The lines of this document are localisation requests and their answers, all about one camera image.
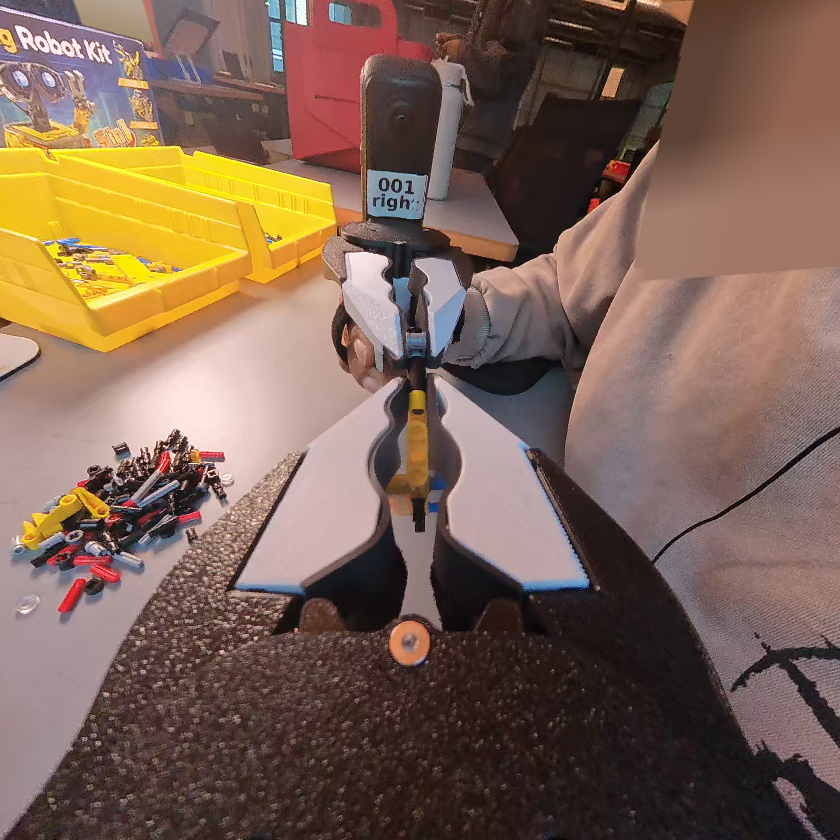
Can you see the person's right hand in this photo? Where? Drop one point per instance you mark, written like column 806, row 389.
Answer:
column 367, row 367

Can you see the heap of yellow building pieces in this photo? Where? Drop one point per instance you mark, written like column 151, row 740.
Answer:
column 105, row 269

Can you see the white water bottle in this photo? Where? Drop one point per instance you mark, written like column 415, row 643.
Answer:
column 453, row 131

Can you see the pile of small building pieces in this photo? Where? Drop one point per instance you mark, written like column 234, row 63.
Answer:
column 118, row 512

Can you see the person's beige sweatshirt torso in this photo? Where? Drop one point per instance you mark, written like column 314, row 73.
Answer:
column 689, row 492

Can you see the brown bag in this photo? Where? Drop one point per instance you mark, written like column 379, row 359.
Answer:
column 466, row 49

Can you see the yellow storage bin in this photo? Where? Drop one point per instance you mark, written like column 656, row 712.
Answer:
column 164, row 308
column 295, row 249

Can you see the person's right forearm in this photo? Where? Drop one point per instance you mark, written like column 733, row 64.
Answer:
column 538, row 308

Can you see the robot kit box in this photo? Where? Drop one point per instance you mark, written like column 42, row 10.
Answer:
column 65, row 85

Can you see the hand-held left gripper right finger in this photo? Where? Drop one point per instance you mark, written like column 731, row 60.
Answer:
column 512, row 512

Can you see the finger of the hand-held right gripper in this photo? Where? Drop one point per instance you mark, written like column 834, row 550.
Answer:
column 371, row 295
column 443, row 302

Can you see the red bag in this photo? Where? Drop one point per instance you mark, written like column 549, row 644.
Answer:
column 321, row 98

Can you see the adjacent grey table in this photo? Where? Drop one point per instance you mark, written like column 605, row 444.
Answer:
column 472, row 216

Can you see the yellow beam assembly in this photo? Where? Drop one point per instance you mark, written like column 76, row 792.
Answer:
column 417, row 446

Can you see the small grey connector assembly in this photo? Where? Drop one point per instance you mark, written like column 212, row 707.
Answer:
column 415, row 341

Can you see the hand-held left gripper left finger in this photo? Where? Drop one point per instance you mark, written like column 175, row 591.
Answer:
column 315, row 512

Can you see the black office chair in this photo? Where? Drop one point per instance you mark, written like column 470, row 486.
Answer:
column 564, row 170

